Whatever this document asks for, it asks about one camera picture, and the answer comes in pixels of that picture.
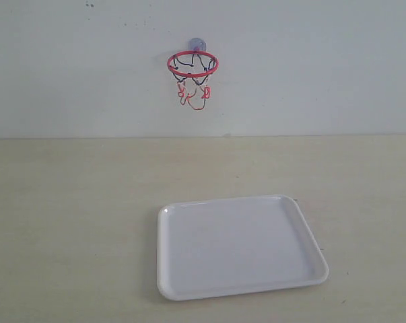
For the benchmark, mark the hoop net, black white red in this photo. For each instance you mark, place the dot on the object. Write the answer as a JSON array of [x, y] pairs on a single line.
[[192, 71]]

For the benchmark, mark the white rectangular plastic tray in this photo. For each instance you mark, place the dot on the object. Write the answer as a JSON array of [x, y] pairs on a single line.
[[235, 246]]

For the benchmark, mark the clear suction cup mount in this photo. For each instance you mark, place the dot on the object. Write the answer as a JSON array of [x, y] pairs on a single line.
[[197, 44]]

